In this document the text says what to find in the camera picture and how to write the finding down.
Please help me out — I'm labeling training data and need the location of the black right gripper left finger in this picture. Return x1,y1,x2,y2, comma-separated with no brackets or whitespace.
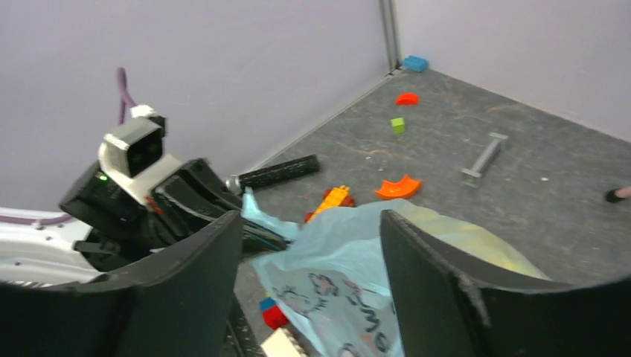
1,211,243,356

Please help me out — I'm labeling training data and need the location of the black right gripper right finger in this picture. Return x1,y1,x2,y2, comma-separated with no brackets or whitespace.
380,210,630,357

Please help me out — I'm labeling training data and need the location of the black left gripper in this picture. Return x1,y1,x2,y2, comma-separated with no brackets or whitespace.
59,158,288,271

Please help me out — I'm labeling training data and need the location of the light blue plastic bag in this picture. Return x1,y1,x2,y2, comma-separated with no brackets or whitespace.
240,187,551,357

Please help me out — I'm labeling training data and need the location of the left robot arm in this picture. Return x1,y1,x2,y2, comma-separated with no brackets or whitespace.
1,155,245,286

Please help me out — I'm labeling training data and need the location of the yellow fake fruit in bag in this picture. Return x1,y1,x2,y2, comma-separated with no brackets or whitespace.
395,202,549,280

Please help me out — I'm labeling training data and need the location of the multicolour brick house stack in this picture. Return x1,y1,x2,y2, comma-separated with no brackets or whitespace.
259,295,289,330

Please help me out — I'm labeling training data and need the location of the black cylindrical roller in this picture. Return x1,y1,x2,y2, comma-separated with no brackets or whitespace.
225,154,320,195

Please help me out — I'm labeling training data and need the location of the cream toy brick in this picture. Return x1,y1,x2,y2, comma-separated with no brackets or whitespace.
260,328,308,357

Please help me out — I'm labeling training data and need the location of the orange arch block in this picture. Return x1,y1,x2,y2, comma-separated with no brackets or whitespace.
375,174,423,200

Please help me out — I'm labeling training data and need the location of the small lime green cube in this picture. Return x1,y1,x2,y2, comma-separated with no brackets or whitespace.
390,117,406,134

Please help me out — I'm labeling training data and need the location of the pink music stand tripod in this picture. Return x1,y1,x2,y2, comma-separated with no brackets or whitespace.
604,186,631,203

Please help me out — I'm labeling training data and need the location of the small red arch block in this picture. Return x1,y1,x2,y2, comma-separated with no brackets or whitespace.
395,92,420,106

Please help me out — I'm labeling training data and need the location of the blue toy brick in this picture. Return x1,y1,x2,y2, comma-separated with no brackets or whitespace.
403,56,429,73

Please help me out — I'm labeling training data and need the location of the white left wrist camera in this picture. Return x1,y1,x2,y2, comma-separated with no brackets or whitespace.
98,104,182,209

